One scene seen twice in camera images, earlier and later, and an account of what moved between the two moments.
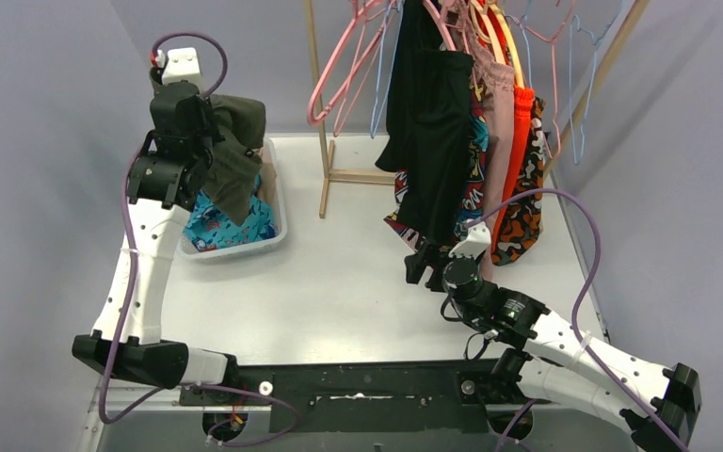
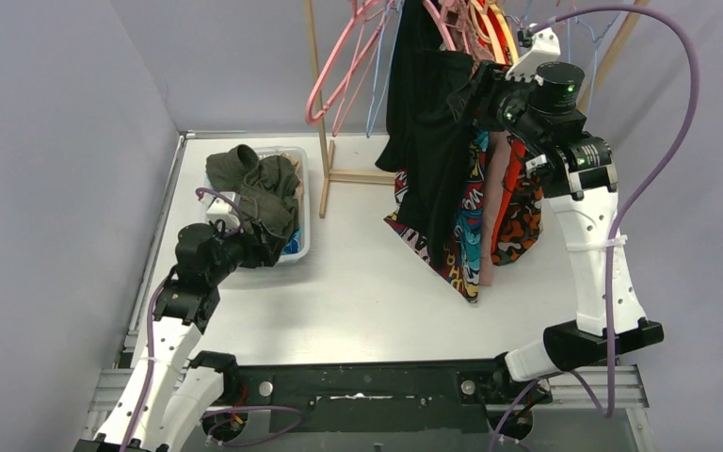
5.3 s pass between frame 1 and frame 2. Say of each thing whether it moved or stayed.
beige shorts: moved
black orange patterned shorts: stayed
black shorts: stayed
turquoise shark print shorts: moved
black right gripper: moved
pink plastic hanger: stayed
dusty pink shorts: stayed
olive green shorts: moved
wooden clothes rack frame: stayed
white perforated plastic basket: moved
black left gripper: moved
